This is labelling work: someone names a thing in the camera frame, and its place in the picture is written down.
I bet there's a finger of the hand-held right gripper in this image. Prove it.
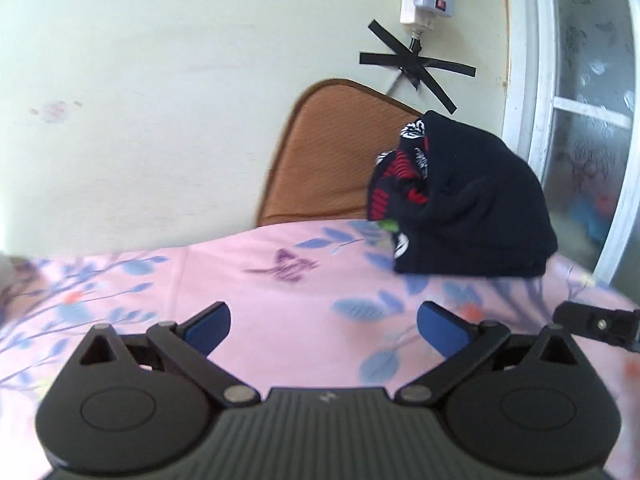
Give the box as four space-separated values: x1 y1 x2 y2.
552 301 640 352

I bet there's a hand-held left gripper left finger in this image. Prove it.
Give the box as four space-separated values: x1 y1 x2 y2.
80 302 261 408

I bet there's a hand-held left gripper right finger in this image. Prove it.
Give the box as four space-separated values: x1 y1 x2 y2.
396 302 578 408

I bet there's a navy patterned knit sweater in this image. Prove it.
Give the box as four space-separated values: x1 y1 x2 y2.
367 110 558 278

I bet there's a pink floral bed sheet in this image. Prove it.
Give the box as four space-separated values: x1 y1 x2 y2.
0 217 640 480

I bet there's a dark garment with green trim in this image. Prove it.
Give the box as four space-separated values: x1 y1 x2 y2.
377 217 548 278

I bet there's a white frosted glass door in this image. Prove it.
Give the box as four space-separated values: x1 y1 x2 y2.
501 0 640 288

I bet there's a brown mesh cushion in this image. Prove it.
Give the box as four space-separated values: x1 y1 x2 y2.
255 78 427 228

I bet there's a black tape cross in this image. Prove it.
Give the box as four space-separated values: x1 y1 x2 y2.
359 19 477 115

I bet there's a small wall sticker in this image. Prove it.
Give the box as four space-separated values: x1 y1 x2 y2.
31 99 83 124

